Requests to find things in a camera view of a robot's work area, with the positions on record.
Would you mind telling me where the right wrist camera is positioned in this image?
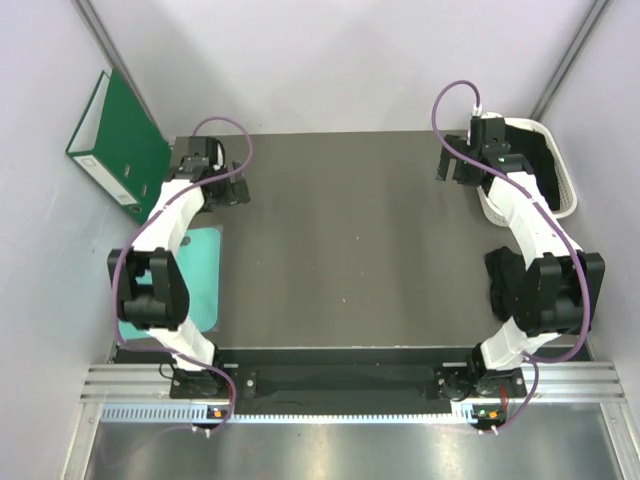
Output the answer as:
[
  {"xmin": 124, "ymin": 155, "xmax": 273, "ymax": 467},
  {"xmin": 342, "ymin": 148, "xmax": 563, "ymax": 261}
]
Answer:
[{"xmin": 469, "ymin": 116, "xmax": 510, "ymax": 158}]

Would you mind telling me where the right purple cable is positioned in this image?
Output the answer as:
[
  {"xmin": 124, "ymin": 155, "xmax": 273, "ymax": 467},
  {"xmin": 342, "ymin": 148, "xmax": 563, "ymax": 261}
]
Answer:
[{"xmin": 432, "ymin": 80, "xmax": 592, "ymax": 435}]

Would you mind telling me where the black t-shirt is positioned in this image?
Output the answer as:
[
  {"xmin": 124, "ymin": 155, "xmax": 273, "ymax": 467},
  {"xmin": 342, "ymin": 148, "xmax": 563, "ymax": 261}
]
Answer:
[
  {"xmin": 505, "ymin": 125, "xmax": 560, "ymax": 211},
  {"xmin": 484, "ymin": 246, "xmax": 525, "ymax": 322}
]

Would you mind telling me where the aluminium frame rail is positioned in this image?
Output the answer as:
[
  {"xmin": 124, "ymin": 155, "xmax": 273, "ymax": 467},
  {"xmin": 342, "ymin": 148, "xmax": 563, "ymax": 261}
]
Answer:
[{"xmin": 80, "ymin": 361, "xmax": 626, "ymax": 404}]

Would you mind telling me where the white plastic basket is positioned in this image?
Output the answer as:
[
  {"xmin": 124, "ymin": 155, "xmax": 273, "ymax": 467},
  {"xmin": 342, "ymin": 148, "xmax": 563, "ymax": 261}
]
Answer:
[{"xmin": 477, "ymin": 117, "xmax": 578, "ymax": 227}]

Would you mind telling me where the folded black t-shirt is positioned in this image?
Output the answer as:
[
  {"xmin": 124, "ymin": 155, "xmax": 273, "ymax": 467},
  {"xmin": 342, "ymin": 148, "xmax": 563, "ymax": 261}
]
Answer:
[{"xmin": 484, "ymin": 246, "xmax": 525, "ymax": 322}]

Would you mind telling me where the purple cable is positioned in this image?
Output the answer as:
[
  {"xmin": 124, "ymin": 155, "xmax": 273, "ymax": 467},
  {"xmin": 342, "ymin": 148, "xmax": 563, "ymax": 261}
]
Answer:
[
  {"xmin": 432, "ymin": 80, "xmax": 592, "ymax": 435},
  {"xmin": 113, "ymin": 116, "xmax": 255, "ymax": 437}
]

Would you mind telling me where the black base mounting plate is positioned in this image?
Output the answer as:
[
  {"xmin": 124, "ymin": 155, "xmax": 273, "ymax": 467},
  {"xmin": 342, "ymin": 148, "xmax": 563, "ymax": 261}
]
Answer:
[{"xmin": 169, "ymin": 362, "xmax": 529, "ymax": 404}]

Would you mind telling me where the teal cutting board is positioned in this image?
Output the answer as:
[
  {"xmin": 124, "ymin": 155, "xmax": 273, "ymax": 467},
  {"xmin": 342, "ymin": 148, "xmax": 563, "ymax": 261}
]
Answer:
[{"xmin": 108, "ymin": 227, "xmax": 222, "ymax": 342}]

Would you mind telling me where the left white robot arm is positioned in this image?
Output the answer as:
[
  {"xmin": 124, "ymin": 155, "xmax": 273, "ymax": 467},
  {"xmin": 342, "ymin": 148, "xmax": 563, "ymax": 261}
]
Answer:
[{"xmin": 108, "ymin": 152, "xmax": 253, "ymax": 398}]

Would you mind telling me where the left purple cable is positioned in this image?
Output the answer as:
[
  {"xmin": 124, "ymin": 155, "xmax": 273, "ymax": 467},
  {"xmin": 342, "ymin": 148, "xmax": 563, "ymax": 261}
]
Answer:
[{"xmin": 113, "ymin": 116, "xmax": 255, "ymax": 437}]

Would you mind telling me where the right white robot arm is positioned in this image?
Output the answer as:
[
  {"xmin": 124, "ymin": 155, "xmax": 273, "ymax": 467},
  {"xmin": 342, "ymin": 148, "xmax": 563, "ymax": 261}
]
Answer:
[{"xmin": 437, "ymin": 135, "xmax": 605, "ymax": 401}]

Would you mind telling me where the green ring binder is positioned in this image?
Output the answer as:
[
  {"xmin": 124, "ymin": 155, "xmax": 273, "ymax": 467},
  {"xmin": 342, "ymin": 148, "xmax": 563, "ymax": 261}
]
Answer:
[{"xmin": 65, "ymin": 71, "xmax": 171, "ymax": 224}]

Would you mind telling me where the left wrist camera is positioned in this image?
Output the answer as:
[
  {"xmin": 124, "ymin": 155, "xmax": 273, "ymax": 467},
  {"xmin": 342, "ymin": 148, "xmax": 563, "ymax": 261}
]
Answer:
[{"xmin": 186, "ymin": 136, "xmax": 224, "ymax": 163}]

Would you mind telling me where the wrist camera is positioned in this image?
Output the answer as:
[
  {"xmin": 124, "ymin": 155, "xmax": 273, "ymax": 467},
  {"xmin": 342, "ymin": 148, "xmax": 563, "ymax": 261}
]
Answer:
[
  {"xmin": 469, "ymin": 116, "xmax": 510, "ymax": 158},
  {"xmin": 186, "ymin": 136, "xmax": 224, "ymax": 163}
]

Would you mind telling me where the white cable duct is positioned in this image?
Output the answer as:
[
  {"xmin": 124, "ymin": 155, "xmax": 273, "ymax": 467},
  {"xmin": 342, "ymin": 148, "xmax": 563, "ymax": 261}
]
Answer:
[{"xmin": 101, "ymin": 403, "xmax": 506, "ymax": 426}]

